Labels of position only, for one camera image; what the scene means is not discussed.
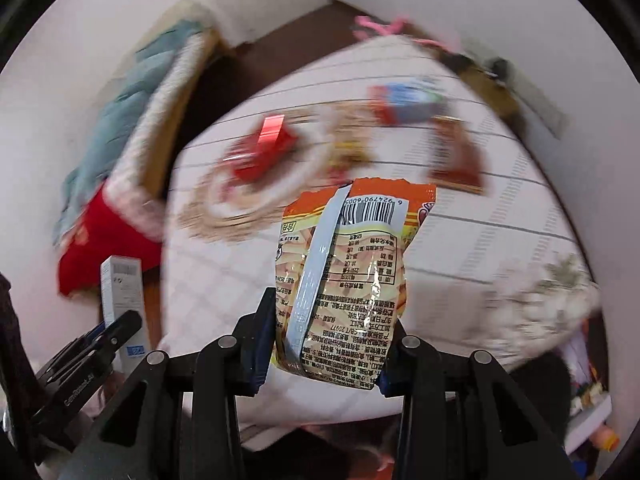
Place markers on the bed with wooden frame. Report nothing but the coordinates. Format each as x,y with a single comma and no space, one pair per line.
134,186

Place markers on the light blue quilt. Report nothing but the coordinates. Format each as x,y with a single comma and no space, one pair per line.
117,119

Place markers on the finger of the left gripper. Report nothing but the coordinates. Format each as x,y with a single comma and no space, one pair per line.
77,371

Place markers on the white patterned tablecloth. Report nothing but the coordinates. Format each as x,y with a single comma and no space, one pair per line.
500,270

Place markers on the orange chip bag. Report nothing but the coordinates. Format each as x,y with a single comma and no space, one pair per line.
340,277

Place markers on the brown snack wrapper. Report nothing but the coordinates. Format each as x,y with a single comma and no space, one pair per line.
456,161

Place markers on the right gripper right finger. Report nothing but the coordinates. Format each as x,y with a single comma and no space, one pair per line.
463,417

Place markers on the white blue tube box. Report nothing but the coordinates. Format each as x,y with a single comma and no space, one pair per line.
122,290

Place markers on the red soda can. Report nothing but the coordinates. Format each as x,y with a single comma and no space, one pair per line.
254,155

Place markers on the red blue milk carton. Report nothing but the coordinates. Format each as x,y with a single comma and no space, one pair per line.
406,102

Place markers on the red blanket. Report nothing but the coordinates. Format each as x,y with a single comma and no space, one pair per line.
100,234

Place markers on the pink hanger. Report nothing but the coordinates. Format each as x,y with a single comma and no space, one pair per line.
367,27

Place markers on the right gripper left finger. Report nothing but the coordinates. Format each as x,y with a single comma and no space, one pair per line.
137,436

